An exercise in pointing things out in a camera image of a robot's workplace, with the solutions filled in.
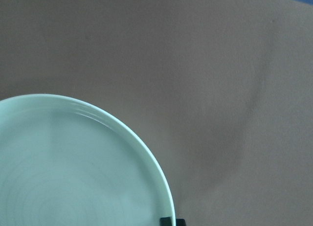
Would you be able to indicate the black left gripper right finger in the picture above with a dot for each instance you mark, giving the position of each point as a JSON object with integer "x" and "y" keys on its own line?
{"x": 180, "y": 222}

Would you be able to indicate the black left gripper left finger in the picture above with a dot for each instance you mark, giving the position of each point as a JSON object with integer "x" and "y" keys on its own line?
{"x": 165, "y": 221}

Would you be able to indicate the light green plate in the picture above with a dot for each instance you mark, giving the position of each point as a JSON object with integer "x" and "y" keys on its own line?
{"x": 65, "y": 162}

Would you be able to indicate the brown paper table cover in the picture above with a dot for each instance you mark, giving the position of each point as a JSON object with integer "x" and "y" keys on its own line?
{"x": 221, "y": 91}

